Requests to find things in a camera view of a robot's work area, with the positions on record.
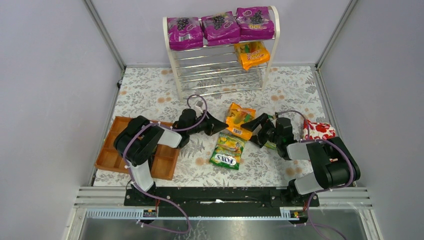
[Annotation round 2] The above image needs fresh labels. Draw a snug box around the green candy bag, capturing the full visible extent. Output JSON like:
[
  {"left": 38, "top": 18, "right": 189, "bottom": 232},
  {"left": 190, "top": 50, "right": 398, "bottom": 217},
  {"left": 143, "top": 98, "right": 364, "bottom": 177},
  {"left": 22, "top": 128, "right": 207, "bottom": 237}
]
[
  {"left": 264, "top": 114, "right": 277, "bottom": 151},
  {"left": 209, "top": 132, "right": 246, "bottom": 170}
]

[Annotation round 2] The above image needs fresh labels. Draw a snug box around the orange candy bag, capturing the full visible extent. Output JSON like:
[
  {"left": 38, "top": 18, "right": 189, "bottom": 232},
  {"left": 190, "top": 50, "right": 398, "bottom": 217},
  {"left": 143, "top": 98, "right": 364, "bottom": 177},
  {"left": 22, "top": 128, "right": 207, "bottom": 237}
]
[
  {"left": 234, "top": 41, "right": 271, "bottom": 71},
  {"left": 225, "top": 102, "right": 256, "bottom": 141}
]

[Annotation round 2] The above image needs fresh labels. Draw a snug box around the purple candy bag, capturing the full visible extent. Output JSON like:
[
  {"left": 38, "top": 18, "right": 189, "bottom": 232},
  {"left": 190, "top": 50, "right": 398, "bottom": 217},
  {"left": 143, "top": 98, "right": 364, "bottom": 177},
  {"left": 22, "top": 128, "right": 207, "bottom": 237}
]
[
  {"left": 167, "top": 17, "right": 204, "bottom": 51},
  {"left": 235, "top": 6, "right": 275, "bottom": 41},
  {"left": 201, "top": 11, "right": 241, "bottom": 46}
]

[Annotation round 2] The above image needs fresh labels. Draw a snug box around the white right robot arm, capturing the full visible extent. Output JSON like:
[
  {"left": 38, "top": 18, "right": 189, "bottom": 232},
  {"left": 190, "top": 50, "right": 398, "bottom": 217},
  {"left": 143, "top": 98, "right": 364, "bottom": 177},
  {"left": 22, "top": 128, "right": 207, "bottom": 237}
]
[{"left": 240, "top": 113, "right": 361, "bottom": 196}]

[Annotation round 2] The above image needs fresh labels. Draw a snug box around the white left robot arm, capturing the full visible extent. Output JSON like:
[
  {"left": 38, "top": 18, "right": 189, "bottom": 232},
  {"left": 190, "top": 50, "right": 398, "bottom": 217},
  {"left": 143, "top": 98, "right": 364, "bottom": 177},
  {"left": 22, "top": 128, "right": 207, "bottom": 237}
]
[{"left": 113, "top": 108, "right": 208, "bottom": 193}]

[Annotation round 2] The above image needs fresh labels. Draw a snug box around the cream metal shelf rack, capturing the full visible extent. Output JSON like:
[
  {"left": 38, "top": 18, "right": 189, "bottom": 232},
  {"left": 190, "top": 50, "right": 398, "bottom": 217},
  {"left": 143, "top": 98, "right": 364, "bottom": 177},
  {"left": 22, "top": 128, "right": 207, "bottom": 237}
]
[{"left": 162, "top": 5, "right": 281, "bottom": 100}]

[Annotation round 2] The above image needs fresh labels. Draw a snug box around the red floral fabric pouch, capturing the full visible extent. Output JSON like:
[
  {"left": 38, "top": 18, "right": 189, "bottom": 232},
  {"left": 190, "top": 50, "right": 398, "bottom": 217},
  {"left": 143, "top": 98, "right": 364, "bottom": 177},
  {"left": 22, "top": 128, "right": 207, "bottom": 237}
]
[{"left": 302, "top": 120, "right": 336, "bottom": 140}]

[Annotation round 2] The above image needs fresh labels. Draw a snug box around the wooden compartment tray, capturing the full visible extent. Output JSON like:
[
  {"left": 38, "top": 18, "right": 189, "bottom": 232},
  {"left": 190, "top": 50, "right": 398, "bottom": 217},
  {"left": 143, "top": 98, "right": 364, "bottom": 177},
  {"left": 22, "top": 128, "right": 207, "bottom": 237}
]
[{"left": 94, "top": 116, "right": 180, "bottom": 181}]

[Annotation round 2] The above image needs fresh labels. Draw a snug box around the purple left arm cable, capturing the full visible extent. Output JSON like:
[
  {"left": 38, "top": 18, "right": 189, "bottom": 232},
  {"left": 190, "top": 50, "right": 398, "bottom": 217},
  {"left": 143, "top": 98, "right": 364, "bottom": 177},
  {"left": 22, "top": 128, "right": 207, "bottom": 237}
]
[{"left": 121, "top": 94, "right": 209, "bottom": 234}]

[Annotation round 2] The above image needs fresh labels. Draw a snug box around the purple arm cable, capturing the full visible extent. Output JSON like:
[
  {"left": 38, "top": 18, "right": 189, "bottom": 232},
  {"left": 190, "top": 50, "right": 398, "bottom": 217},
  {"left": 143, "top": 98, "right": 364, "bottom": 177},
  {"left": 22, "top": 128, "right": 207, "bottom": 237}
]
[
  {"left": 274, "top": 109, "right": 355, "bottom": 240},
  {"left": 121, "top": 94, "right": 209, "bottom": 234}
]

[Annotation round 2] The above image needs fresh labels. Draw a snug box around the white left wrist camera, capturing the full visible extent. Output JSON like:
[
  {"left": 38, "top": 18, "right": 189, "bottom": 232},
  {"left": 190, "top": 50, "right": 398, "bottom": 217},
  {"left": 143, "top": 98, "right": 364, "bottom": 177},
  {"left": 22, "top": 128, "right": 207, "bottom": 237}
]
[{"left": 194, "top": 100, "right": 207, "bottom": 118}]

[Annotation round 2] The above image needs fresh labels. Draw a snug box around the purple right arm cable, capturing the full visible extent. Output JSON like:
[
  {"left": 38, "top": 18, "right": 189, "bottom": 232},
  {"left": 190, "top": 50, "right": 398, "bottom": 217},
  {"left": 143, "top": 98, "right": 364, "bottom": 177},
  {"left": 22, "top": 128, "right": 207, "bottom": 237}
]
[{"left": 274, "top": 109, "right": 355, "bottom": 240}]

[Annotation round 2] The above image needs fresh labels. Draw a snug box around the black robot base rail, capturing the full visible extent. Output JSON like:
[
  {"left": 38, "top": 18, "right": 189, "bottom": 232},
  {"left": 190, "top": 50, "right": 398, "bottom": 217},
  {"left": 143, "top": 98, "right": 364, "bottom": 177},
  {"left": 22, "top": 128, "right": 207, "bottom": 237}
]
[{"left": 123, "top": 186, "right": 320, "bottom": 218}]

